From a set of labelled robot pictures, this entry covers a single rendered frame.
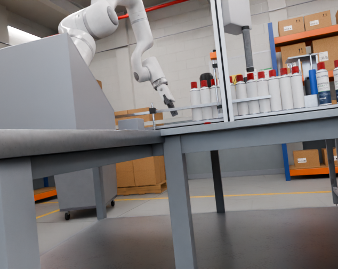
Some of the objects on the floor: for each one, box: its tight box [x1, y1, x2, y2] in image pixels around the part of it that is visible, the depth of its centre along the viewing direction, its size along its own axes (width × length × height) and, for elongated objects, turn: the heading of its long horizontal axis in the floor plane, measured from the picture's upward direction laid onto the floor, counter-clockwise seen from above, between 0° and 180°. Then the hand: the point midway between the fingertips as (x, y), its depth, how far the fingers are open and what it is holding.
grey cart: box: [54, 163, 117, 220], centre depth 392 cm, size 89×63×96 cm
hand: (174, 112), depth 161 cm, fingers closed
